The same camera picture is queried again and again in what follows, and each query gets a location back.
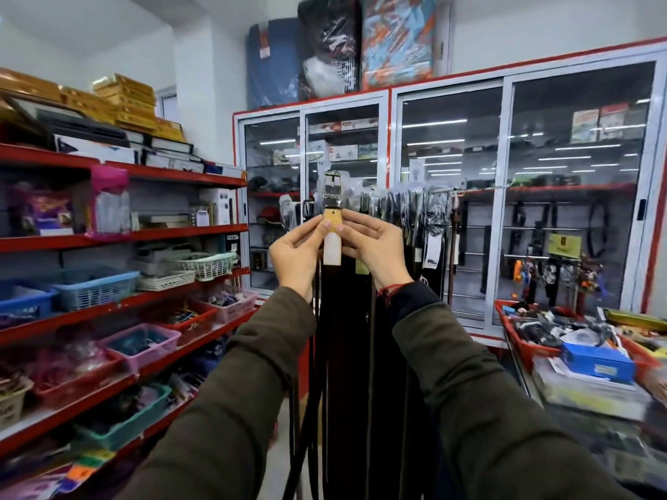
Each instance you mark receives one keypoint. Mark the person's right hand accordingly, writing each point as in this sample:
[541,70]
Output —
[383,255]

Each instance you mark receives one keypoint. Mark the person's left hand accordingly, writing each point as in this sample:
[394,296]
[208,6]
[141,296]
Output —
[292,260]

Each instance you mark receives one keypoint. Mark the person's right thumb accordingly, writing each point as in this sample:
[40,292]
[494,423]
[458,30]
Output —
[348,233]

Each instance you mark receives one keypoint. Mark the person's left thumb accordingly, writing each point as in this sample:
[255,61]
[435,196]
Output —
[319,242]

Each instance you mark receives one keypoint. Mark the black belt with yellow tag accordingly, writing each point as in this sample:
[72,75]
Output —
[333,307]

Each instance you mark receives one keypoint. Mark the person's right forearm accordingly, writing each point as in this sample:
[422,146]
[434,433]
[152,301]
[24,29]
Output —
[484,411]

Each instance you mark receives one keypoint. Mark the person's left forearm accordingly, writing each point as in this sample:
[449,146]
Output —
[234,400]

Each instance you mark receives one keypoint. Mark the red cap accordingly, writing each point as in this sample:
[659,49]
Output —
[269,215]

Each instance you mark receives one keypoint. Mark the white hanging price tag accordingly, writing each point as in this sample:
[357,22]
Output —
[432,252]

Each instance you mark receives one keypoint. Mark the row of hanging black belts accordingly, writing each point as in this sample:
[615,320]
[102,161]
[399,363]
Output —
[406,317]

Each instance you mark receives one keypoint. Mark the white carton box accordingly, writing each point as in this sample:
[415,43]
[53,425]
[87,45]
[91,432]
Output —
[218,205]

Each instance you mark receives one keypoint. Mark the pink plastic basket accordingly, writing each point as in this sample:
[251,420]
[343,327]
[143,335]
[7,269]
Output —
[229,309]

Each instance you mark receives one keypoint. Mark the white woven basket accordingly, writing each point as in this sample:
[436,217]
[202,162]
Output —
[206,265]

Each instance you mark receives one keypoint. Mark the small red plastic basket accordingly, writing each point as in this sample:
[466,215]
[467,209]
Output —
[190,328]

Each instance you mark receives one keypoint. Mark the white flat basket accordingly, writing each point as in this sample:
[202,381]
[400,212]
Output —
[165,281]

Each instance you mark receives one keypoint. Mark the red metal shelving unit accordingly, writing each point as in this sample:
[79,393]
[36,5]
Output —
[156,235]

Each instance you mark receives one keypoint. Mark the blue wrapped mattress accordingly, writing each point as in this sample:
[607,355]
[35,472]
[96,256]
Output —
[273,67]

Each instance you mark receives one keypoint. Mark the black wrapped mattress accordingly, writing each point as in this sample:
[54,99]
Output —
[329,44]

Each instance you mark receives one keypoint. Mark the colourful patterned wrapped mattress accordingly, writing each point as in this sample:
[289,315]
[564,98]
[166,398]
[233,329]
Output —
[398,38]

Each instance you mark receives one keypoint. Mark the purple plastic basket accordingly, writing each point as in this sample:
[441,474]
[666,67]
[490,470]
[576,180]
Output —
[138,348]

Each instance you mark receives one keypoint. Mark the pink packaged item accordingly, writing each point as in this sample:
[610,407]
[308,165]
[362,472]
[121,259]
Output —
[109,203]

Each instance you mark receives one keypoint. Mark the yellow sign card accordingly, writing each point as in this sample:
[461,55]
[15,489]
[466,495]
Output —
[565,245]

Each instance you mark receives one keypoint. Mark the red plastic crate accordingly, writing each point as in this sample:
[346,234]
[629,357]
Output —
[531,351]

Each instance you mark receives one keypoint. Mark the glass door display cabinet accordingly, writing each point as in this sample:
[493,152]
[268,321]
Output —
[568,213]

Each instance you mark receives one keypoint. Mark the light blue plastic basket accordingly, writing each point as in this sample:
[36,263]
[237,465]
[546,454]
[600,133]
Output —
[94,292]

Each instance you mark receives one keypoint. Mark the stack of black white boxes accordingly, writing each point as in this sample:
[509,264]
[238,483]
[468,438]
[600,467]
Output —
[104,145]

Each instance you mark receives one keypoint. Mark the stack of golden boxes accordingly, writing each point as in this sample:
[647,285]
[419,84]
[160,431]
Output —
[125,101]

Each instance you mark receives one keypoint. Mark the teal plastic basket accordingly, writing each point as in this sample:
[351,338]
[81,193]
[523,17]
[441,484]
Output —
[125,424]

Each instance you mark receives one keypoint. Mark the purple packet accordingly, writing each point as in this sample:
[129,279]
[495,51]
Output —
[44,210]

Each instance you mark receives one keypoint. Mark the blue box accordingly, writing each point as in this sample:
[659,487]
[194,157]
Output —
[596,361]

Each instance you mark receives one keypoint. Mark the large red plastic basket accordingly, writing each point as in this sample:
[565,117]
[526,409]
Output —
[78,385]

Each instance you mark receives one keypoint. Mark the clear wrapped packet pile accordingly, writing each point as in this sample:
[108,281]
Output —
[589,395]

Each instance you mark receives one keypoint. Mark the dark blue plastic basket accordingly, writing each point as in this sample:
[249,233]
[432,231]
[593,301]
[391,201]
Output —
[26,304]

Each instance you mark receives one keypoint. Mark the yellow tray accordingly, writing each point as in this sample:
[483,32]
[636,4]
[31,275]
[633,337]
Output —
[635,320]

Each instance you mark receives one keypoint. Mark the beige plastic basket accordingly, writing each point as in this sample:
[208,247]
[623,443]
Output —
[13,406]

